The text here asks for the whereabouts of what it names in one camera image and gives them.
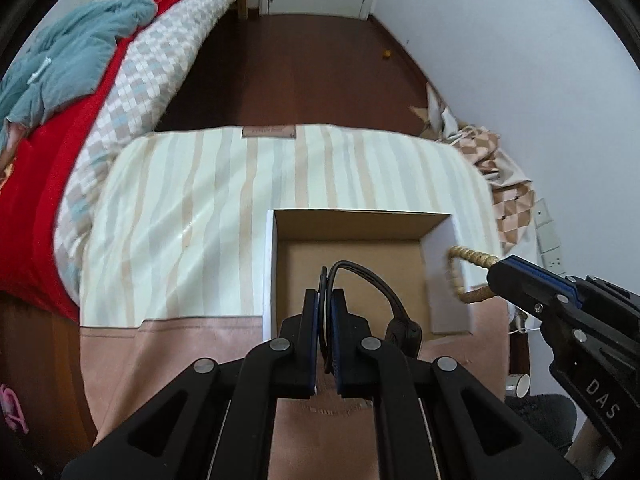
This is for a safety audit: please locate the black fuzzy cushion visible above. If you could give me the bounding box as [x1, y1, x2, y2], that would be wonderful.
[506, 393, 577, 454]

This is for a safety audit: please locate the red bed sheet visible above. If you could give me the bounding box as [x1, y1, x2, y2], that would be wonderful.
[1, 0, 178, 321]

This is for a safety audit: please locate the checkered pastel quilt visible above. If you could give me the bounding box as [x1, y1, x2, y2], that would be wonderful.
[53, 0, 235, 306]

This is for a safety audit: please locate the black smart band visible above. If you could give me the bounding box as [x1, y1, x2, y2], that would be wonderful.
[319, 259, 430, 372]

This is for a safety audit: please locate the white cup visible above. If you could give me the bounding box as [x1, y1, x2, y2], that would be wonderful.
[506, 374, 530, 399]

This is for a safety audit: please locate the brown checkered cloth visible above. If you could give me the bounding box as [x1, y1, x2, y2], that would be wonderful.
[410, 82, 536, 255]

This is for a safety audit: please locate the white cardboard box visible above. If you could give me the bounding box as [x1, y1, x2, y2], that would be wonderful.
[262, 209, 475, 339]

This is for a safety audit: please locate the teal blue blanket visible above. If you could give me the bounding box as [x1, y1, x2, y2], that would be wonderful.
[1, 0, 158, 151]

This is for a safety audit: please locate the wooden bead bracelet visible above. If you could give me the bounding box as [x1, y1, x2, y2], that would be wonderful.
[444, 245, 501, 305]

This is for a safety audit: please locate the white power strip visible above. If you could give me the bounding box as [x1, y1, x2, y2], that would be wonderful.
[533, 198, 566, 275]

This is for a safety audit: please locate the pink striped blanket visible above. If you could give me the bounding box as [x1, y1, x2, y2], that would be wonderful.
[78, 122, 511, 480]

